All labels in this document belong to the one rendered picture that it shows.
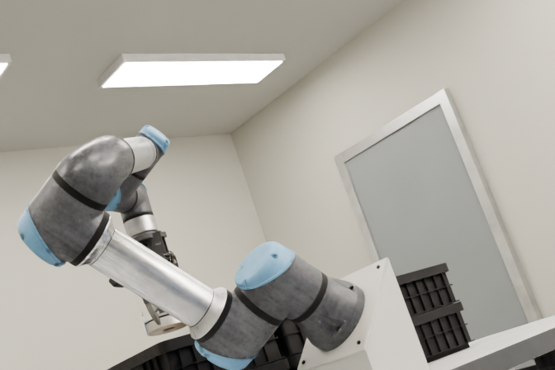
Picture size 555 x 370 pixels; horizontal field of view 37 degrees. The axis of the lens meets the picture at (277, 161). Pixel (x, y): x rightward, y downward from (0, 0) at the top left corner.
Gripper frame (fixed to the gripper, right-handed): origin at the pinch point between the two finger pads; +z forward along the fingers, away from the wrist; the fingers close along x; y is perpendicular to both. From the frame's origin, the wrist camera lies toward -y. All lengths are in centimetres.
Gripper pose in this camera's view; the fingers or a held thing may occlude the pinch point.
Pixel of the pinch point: (158, 320)
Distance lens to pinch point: 199.8
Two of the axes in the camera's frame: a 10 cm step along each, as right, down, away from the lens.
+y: 9.0, -3.7, -2.1
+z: 3.1, 9.2, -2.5
